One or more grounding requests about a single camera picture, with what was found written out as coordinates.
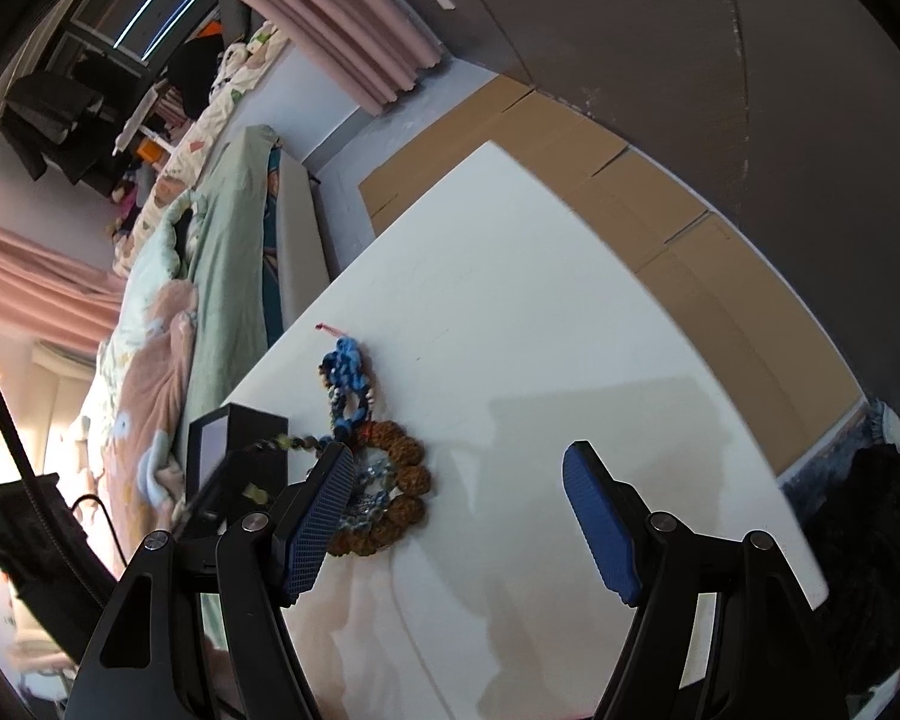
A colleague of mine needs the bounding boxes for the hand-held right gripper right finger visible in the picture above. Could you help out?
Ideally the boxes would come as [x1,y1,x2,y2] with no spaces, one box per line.
[562,441,853,720]

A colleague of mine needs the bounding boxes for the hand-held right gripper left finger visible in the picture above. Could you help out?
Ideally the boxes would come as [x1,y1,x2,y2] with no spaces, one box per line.
[60,441,355,720]

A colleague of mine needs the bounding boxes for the silver grey bead bracelet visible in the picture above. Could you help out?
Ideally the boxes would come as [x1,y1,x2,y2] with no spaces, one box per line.
[345,450,400,523]

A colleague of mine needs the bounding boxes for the black jewelry box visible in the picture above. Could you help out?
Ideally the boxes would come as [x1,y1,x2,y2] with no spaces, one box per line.
[184,403,295,535]

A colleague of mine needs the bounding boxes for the dark green bead bracelet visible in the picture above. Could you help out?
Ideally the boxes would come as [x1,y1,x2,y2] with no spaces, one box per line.
[249,430,332,505]

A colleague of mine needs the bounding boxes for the brown seed bead bracelet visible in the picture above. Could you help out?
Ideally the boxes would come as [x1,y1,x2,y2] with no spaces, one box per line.
[326,420,430,558]

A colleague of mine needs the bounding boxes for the blue beaded bracelet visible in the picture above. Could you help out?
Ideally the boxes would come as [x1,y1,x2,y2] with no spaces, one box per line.
[315,322,380,442]

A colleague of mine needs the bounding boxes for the pink floral blanket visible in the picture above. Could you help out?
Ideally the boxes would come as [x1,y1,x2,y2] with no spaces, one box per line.
[96,281,200,541]

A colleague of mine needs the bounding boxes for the blue fringed rug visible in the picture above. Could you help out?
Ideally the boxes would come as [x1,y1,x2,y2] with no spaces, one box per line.
[778,397,900,520]

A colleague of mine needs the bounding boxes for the pink curtain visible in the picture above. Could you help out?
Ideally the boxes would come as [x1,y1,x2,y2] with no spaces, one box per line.
[0,210,126,350]
[156,0,445,116]

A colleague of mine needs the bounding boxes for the black fuzzy cloth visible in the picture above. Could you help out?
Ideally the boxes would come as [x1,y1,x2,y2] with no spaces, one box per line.
[801,446,900,700]

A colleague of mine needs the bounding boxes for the beige bed base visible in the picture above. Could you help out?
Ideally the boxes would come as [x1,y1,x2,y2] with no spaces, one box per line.
[272,150,340,332]

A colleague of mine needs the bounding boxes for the white floral duvet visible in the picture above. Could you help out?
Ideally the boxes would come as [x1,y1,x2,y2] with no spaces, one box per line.
[107,195,196,361]

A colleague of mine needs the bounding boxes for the pile of stuffed toys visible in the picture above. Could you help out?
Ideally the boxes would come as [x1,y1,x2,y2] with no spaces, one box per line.
[105,167,145,242]

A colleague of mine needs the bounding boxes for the hanging dark clothes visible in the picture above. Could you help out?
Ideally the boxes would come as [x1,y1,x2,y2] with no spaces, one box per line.
[0,71,104,182]

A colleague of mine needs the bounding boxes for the white folding table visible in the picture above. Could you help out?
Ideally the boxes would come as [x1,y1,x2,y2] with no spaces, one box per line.
[111,85,175,160]

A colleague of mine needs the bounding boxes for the black garment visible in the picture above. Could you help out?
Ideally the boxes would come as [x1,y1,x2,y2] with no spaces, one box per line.
[167,32,224,115]

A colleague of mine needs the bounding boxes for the dark framed window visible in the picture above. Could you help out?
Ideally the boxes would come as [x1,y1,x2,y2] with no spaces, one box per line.
[66,0,220,70]

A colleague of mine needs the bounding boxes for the thin black cable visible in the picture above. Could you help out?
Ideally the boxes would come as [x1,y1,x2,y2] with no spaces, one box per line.
[70,493,133,567]

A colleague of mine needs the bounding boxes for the thick black cable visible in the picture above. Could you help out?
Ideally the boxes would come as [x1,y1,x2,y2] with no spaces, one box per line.
[0,341,125,590]

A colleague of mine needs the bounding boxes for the white ribbed wall unit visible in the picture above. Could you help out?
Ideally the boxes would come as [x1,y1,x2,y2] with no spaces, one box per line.
[33,340,100,377]

